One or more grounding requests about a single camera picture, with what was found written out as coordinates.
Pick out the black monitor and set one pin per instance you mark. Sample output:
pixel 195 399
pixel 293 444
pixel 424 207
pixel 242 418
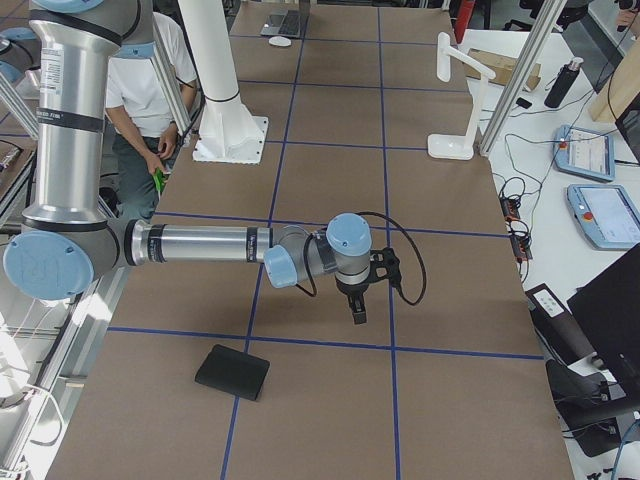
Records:
pixel 607 311

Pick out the aluminium frame post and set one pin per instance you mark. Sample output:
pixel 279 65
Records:
pixel 533 46

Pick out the black mouse pad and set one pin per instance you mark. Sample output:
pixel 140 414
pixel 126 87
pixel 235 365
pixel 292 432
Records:
pixel 233 372

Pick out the white desk lamp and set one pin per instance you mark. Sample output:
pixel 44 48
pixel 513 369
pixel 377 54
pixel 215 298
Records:
pixel 454 117

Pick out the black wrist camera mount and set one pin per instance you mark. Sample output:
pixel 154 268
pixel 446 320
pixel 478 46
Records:
pixel 385 265

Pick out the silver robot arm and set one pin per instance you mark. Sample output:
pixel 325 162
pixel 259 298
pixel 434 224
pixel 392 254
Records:
pixel 66 243

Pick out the left black usb hub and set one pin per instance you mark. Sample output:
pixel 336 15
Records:
pixel 510 209

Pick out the black water bottle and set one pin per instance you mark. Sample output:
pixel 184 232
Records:
pixel 564 81

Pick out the person in white shirt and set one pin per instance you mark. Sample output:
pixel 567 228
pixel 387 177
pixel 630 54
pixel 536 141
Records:
pixel 146 133

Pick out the lower teach pendant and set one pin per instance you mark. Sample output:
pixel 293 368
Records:
pixel 606 215

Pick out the upper teach pendant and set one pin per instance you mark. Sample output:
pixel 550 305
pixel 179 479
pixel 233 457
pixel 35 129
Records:
pixel 584 153

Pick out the white computer mouse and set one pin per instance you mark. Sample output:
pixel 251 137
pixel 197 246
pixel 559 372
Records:
pixel 279 41

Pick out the right black usb hub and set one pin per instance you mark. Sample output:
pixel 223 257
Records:
pixel 521 242

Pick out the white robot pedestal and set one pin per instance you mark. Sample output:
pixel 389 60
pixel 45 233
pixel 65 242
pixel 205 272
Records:
pixel 228 132

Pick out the cardboard box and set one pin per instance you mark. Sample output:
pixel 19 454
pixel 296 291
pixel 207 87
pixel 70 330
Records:
pixel 503 66

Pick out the black usb hub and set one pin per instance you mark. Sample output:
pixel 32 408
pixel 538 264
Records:
pixel 510 209
pixel 521 242

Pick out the teach pendant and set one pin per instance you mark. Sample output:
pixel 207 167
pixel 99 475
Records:
pixel 584 153
pixel 606 215

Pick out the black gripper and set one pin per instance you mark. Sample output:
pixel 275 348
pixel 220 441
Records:
pixel 350 290

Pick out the green handled tool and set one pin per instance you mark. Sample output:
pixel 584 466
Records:
pixel 159 180

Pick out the grey laptop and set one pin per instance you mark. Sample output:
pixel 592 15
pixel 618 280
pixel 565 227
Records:
pixel 289 22

